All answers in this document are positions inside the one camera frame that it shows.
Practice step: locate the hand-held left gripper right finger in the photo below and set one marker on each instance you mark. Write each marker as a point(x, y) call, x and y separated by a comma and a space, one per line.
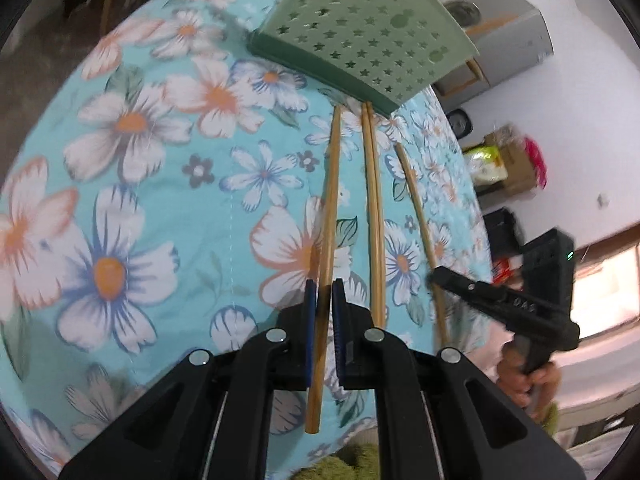
point(341, 325)

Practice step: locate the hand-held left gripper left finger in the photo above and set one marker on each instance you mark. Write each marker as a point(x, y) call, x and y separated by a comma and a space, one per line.
point(311, 325)

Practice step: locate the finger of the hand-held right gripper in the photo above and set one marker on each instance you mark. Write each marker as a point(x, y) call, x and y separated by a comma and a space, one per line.
point(470, 290)

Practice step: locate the light bamboo chopstick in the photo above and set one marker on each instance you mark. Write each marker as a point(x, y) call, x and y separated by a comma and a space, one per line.
point(415, 200)
point(373, 260)
point(380, 260)
point(330, 200)

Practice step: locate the large metal spoon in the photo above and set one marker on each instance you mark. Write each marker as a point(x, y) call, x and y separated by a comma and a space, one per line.
point(462, 12)

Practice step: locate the green perforated utensil holder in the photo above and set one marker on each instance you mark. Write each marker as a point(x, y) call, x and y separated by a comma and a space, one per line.
point(360, 35)

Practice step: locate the person's right forearm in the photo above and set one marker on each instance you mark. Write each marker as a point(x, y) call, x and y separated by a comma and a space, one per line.
point(547, 417)

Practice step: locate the person's right hand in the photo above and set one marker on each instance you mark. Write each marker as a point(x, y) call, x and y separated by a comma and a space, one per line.
point(520, 385)

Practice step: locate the red printed box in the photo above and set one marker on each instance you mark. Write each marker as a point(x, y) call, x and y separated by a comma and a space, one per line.
point(506, 271)

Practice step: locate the black trash bin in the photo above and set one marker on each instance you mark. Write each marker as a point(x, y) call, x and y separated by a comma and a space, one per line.
point(502, 235)

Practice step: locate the brown cardboard box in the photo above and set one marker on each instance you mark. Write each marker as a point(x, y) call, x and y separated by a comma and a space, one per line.
point(515, 170)

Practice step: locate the pink plastic bag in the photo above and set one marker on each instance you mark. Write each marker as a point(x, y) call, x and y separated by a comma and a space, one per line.
point(535, 160)

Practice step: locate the yellow white rice bag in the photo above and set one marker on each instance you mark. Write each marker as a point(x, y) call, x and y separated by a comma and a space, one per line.
point(485, 162)

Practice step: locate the person's green fluffy jacket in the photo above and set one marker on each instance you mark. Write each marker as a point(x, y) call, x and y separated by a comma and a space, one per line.
point(350, 462)

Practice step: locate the blue floral quilt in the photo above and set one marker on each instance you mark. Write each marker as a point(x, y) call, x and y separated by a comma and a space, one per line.
point(150, 210)

